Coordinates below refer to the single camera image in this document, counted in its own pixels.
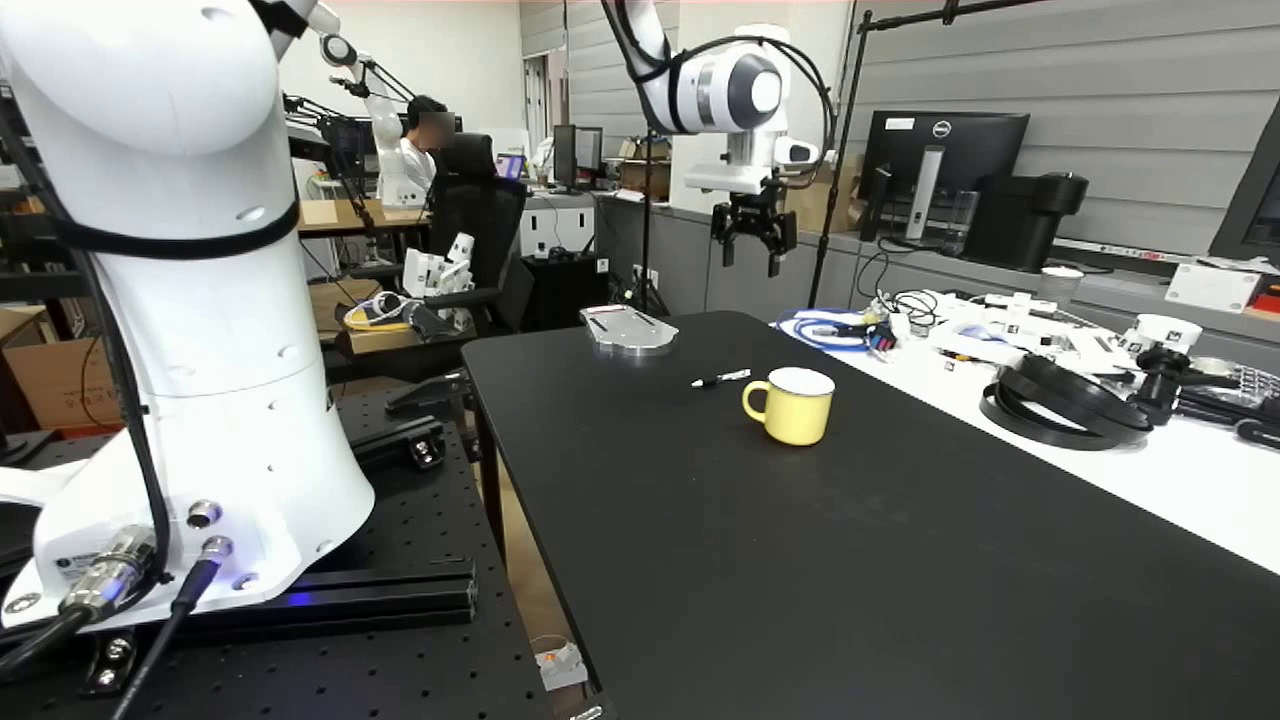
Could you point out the person in white shirt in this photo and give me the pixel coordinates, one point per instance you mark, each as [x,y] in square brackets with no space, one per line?
[409,161]

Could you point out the black bin on desk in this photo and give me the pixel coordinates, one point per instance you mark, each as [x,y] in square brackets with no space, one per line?
[1016,217]

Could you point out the white paper clutter pile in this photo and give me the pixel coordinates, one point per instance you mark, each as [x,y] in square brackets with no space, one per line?
[1008,327]

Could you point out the clear plastic bag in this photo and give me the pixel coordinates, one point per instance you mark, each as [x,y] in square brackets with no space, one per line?
[627,328]

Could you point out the black pen white cap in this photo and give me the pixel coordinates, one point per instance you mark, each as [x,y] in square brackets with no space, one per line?
[721,379]

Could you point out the black computer monitor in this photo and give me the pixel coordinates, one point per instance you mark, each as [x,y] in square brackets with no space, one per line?
[927,174]

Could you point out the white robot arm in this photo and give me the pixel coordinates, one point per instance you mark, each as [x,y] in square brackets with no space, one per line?
[739,89]

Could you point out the black office chair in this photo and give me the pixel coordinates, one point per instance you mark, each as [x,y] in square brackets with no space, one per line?
[474,198]

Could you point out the black device on desk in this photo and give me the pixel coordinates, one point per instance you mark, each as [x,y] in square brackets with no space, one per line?
[1173,386]

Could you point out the cardboard box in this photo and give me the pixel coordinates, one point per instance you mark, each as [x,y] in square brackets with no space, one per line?
[65,383]

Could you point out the black tripod stand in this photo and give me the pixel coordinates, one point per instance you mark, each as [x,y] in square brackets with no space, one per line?
[647,203]

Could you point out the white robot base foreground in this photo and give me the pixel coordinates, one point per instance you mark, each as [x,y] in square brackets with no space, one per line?
[163,130]

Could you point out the yellow mug white inside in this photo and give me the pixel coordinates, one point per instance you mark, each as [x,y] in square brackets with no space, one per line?
[790,407]

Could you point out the black breadboard mounting plate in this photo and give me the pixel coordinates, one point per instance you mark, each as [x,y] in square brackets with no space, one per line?
[409,621]

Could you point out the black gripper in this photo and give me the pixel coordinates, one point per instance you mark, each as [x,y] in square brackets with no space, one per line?
[759,214]

